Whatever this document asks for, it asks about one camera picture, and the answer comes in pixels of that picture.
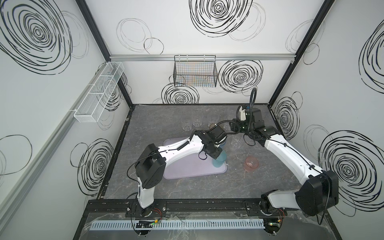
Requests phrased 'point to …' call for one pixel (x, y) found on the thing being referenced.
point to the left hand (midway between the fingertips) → (217, 151)
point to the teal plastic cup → (220, 160)
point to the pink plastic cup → (251, 163)
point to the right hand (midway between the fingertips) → (231, 122)
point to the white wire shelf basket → (90, 110)
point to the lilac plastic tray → (190, 165)
